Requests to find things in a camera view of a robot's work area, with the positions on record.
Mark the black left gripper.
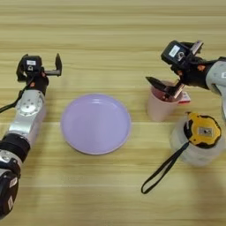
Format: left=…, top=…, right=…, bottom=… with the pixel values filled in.
left=16, top=53, right=63, bottom=95

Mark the gold black battery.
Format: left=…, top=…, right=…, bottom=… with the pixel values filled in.
left=162, top=82, right=186, bottom=102

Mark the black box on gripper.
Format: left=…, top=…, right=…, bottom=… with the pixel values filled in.
left=160, top=40, right=191, bottom=68
left=19, top=55, right=43, bottom=75

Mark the yellow black tape measure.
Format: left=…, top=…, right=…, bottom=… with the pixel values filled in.
left=140, top=111, right=222, bottom=195

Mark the purple round plate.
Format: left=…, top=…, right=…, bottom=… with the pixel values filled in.
left=60, top=93, right=132, bottom=155

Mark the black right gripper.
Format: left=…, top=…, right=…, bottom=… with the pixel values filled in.
left=145, top=40, right=219, bottom=97

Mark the red white label tag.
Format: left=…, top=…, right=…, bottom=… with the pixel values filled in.
left=177, top=91, right=192, bottom=105

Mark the pink plastic cup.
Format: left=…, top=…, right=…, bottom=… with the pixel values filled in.
left=147, top=80, right=184, bottom=123

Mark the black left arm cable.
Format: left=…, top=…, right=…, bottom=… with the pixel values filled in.
left=0, top=83, right=31, bottom=115

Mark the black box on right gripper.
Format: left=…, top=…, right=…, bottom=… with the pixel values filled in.
left=160, top=40, right=191, bottom=68

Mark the clear adhesive tape roll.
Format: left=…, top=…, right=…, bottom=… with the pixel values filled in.
left=169, top=115, right=226, bottom=168

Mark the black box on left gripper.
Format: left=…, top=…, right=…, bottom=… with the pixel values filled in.
left=19, top=55, right=43, bottom=75

